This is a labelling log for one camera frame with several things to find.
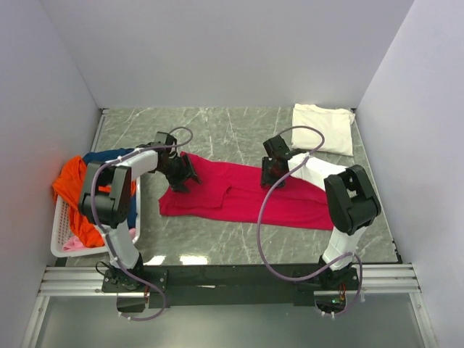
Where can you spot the aluminium frame rail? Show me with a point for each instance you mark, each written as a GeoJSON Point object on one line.
{"type": "Point", "coordinates": [383, 278]}

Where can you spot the orange t-shirt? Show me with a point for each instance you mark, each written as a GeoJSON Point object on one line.
{"type": "Point", "coordinates": [68, 186]}

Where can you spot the light pink garment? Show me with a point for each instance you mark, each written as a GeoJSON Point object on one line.
{"type": "Point", "coordinates": [74, 244]}

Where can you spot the black base beam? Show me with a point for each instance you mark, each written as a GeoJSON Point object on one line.
{"type": "Point", "coordinates": [186, 285]}

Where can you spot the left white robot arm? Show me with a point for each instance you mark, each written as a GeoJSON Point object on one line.
{"type": "Point", "coordinates": [105, 198]}

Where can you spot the dark blue t-shirt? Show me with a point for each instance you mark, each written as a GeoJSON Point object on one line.
{"type": "Point", "coordinates": [111, 155]}

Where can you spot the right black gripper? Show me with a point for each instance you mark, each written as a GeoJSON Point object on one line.
{"type": "Point", "coordinates": [265, 179]}

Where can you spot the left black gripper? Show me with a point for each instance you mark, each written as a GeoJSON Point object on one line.
{"type": "Point", "coordinates": [177, 183]}

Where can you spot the pink red t-shirt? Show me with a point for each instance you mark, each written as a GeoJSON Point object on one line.
{"type": "Point", "coordinates": [231, 192]}

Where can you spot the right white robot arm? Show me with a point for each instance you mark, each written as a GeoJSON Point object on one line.
{"type": "Point", "coordinates": [352, 201]}

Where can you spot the folded white t-shirt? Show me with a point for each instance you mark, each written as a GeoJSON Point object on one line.
{"type": "Point", "coordinates": [334, 124]}

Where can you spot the white plastic laundry basket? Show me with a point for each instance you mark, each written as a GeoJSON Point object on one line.
{"type": "Point", "coordinates": [61, 233]}

